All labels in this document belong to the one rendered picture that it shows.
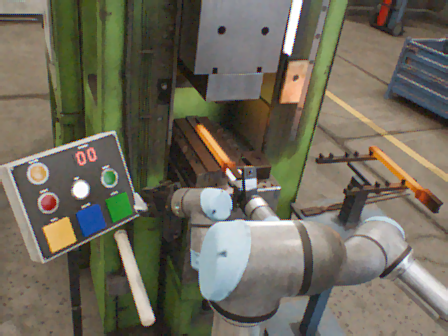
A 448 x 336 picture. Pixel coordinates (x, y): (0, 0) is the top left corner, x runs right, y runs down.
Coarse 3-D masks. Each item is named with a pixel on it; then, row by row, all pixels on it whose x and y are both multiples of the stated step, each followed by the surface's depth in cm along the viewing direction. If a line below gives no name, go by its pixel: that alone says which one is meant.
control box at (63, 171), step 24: (72, 144) 127; (96, 144) 132; (0, 168) 118; (24, 168) 117; (48, 168) 122; (72, 168) 126; (96, 168) 132; (120, 168) 137; (24, 192) 117; (48, 192) 121; (72, 192) 126; (96, 192) 131; (120, 192) 137; (24, 216) 117; (48, 216) 121; (72, 216) 126; (24, 240) 124
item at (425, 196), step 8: (376, 152) 182; (384, 160) 178; (392, 168) 174; (400, 168) 173; (400, 176) 170; (408, 176) 168; (408, 184) 166; (416, 184) 164; (416, 192) 161; (424, 192) 159; (424, 200) 160; (432, 200) 156; (440, 200) 155; (432, 208) 156
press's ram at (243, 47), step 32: (192, 0) 133; (224, 0) 129; (256, 0) 133; (288, 0) 137; (192, 32) 136; (224, 32) 135; (256, 32) 139; (192, 64) 139; (224, 64) 141; (256, 64) 145
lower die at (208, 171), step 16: (176, 128) 190; (192, 128) 189; (208, 128) 190; (176, 144) 180; (192, 144) 178; (224, 144) 180; (192, 160) 169; (208, 160) 169; (240, 160) 172; (192, 176) 166; (208, 176) 164; (224, 176) 167
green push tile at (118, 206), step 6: (126, 192) 138; (108, 198) 134; (114, 198) 135; (120, 198) 136; (126, 198) 138; (108, 204) 133; (114, 204) 135; (120, 204) 136; (126, 204) 137; (108, 210) 134; (114, 210) 134; (120, 210) 136; (126, 210) 137; (114, 216) 134; (120, 216) 136; (126, 216) 137; (114, 222) 135
